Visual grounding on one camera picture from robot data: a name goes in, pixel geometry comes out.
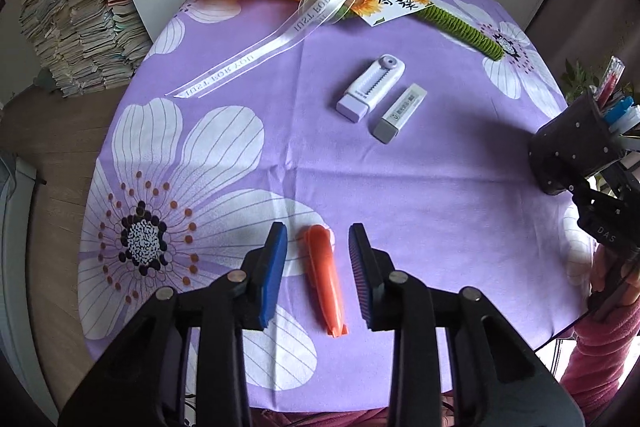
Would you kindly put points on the pile of stacked booklets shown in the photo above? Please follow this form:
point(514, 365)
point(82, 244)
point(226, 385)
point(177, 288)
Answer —
point(75, 17)

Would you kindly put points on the black dotted pen holder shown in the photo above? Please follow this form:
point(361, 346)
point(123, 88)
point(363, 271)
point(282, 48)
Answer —
point(570, 142)

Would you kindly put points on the clear red pen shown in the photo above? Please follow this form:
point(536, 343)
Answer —
point(612, 79)

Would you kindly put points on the green potted plant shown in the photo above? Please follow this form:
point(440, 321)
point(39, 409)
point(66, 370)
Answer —
point(580, 79)

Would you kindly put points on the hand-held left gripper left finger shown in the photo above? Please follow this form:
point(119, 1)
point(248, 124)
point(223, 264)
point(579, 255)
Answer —
point(274, 277)

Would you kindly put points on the person's pink garment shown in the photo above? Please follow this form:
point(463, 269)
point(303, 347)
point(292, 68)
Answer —
point(320, 419)

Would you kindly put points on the person's right hand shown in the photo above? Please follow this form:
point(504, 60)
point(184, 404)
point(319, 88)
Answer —
point(599, 274)

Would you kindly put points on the sunflower printed card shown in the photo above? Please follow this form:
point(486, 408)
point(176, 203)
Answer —
point(395, 2)

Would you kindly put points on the grey curtain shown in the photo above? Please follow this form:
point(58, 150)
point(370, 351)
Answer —
point(585, 7)

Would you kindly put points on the grey white eraser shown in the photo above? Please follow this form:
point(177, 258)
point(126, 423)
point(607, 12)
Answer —
point(400, 112)

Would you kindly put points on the white printed ribbon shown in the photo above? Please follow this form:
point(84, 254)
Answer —
point(240, 61)

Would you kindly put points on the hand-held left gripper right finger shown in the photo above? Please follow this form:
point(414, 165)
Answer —
point(361, 277)

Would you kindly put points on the orange carrot-shaped pen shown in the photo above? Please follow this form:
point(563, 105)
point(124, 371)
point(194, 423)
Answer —
point(325, 277)

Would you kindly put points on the white furniture panel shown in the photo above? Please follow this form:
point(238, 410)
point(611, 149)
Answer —
point(20, 282)

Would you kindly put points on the person's right forearm pink sleeve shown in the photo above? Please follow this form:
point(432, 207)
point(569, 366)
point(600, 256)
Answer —
point(605, 357)

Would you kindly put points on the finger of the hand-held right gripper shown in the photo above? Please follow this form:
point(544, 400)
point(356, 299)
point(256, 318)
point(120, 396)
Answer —
point(585, 194)
point(622, 167)

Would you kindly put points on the lilac white sliding eraser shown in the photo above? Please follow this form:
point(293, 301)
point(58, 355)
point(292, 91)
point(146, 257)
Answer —
point(367, 89)

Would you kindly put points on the blue pen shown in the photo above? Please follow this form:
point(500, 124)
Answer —
point(620, 109)

